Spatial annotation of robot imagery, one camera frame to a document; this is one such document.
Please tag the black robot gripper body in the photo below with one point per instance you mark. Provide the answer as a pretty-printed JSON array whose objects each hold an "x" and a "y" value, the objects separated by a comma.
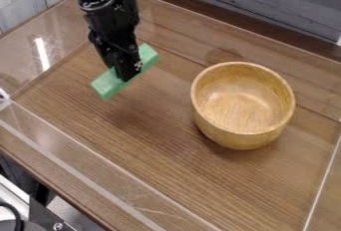
[{"x": 112, "y": 21}]

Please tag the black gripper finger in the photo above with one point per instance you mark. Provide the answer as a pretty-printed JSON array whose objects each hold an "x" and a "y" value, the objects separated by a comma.
[
  {"x": 105, "y": 52},
  {"x": 127, "y": 63}
]

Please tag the green rectangular block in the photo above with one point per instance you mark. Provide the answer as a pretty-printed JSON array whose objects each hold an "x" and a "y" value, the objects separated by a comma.
[{"x": 107, "y": 84}]

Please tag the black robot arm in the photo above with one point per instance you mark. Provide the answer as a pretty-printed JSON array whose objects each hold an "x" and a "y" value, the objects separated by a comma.
[{"x": 112, "y": 20}]

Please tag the brown wooden bowl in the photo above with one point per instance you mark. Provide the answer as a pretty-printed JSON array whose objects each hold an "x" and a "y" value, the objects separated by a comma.
[{"x": 242, "y": 103}]

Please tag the clear acrylic tray wall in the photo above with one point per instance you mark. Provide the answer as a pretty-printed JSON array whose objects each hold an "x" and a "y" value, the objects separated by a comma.
[{"x": 117, "y": 200}]

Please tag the black metal bracket with bolt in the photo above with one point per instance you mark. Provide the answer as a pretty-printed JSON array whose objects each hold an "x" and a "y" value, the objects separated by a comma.
[{"x": 42, "y": 217}]

